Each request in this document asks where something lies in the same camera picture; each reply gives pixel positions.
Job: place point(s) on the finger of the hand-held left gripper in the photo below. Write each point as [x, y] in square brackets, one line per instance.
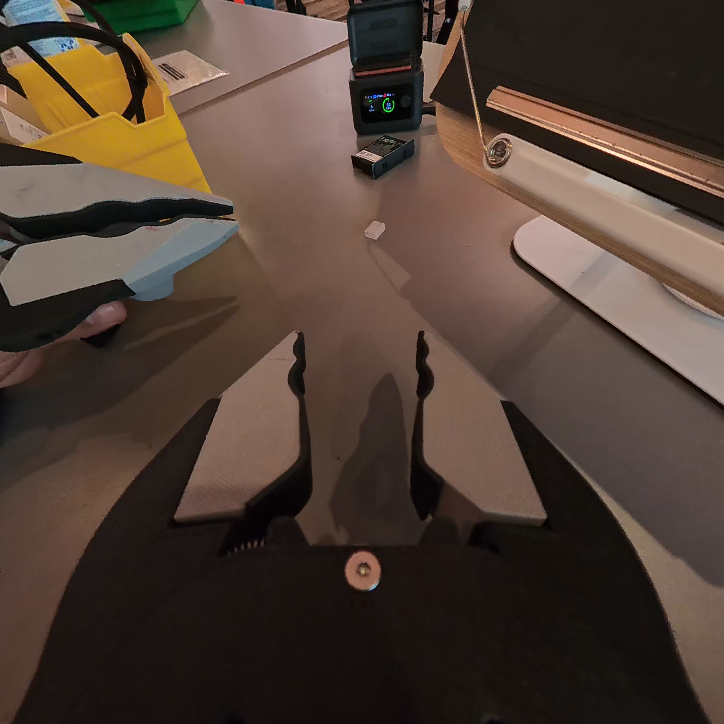
[85, 186]
[85, 260]

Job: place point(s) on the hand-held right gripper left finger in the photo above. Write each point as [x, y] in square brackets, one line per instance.
[249, 447]

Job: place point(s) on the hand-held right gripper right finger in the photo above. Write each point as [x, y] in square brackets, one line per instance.
[481, 452]

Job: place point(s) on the yellow plastic bin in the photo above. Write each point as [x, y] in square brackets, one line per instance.
[141, 147]

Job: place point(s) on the person's left hand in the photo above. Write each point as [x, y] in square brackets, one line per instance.
[107, 317]

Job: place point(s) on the white wipes canister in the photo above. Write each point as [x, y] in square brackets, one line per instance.
[34, 17]

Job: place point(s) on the green cardboard box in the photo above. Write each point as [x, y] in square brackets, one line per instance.
[169, 8]

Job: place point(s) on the small white plastic block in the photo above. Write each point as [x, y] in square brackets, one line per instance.
[374, 230]

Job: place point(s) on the dark green battery charger case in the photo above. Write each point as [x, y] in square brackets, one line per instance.
[384, 68]

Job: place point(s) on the black camera battery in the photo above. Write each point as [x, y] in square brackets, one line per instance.
[382, 155]

